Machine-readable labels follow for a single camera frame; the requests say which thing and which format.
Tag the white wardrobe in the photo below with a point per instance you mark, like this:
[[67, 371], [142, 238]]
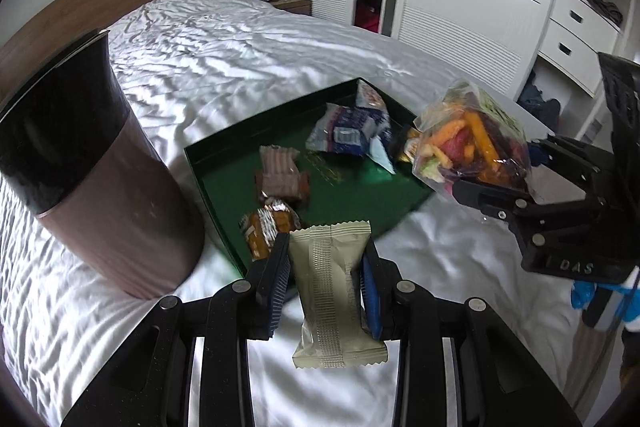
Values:
[[450, 7]]

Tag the pink striped snack packet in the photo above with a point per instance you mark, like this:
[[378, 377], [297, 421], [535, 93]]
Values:
[[277, 162]]

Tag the dark round biscuit packet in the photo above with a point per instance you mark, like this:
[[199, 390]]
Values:
[[411, 149]]

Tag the dark clothes on floor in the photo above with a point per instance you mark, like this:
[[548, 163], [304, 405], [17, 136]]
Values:
[[540, 104]]

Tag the copper and black electric kettle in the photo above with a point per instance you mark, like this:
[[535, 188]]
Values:
[[110, 207]]

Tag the wooden nightstand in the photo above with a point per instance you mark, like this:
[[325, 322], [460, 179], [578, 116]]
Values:
[[297, 6]]

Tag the wooden bed with white sheet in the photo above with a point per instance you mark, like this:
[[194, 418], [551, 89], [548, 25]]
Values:
[[250, 47]]

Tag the brown snack packet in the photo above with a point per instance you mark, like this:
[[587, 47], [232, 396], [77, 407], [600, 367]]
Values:
[[262, 232]]

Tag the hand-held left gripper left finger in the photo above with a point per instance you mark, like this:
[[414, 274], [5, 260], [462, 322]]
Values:
[[277, 282]]

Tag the person's right hand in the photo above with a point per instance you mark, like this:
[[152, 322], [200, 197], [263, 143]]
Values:
[[580, 296]]

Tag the green tray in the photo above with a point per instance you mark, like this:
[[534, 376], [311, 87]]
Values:
[[225, 177]]

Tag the clear bag of colourful snacks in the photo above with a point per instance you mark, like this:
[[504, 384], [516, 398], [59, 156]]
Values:
[[465, 142]]

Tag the blue snack packet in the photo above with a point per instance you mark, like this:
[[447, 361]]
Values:
[[345, 132]]

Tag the long white snack packet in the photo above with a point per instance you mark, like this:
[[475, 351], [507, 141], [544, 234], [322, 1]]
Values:
[[372, 98]]

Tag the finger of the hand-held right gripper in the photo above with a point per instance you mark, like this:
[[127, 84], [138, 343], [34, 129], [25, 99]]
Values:
[[485, 197], [570, 157]]

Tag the pale green snack packet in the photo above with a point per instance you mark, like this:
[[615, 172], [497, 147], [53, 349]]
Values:
[[330, 297]]

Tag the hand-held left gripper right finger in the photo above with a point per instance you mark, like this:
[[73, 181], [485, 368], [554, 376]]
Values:
[[370, 294]]

